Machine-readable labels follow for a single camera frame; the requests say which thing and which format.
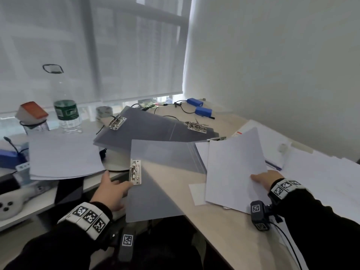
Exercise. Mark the pile of white paper sheets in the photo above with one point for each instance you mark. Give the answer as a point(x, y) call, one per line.
point(323, 177)

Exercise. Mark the blue battery pack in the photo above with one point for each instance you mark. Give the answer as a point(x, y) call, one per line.
point(203, 111)
point(195, 102)

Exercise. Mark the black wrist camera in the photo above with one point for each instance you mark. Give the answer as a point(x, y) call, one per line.
point(258, 215)
point(127, 241)

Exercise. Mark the white wristband with black markers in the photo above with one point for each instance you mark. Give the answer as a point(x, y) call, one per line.
point(85, 217)
point(284, 188)

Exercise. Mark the person's right hand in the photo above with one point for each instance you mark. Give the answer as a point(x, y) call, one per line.
point(268, 178)

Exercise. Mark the silver round tin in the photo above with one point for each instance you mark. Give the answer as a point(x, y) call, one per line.
point(104, 112)

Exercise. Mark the person's right forearm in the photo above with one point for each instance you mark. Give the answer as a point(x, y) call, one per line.
point(323, 230)

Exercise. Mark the clear plastic water bottle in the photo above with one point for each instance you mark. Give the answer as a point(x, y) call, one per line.
point(66, 109)

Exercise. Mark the white roller blind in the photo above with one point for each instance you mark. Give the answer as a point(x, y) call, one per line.
point(84, 53)

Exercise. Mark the stack of folders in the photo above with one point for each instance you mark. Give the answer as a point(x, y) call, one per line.
point(270, 140)

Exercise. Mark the green circuit board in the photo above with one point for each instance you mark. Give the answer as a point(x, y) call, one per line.
point(147, 104)

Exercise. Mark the clear plastic cup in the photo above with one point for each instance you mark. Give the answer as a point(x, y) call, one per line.
point(36, 128)

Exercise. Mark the blue box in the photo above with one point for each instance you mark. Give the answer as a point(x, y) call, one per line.
point(11, 158)

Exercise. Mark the person's left hand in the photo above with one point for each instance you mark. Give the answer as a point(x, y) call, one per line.
point(112, 194)

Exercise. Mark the person's left forearm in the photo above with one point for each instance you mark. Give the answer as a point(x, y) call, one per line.
point(56, 247)

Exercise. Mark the white handheld device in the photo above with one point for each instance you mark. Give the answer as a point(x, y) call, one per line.
point(11, 202)

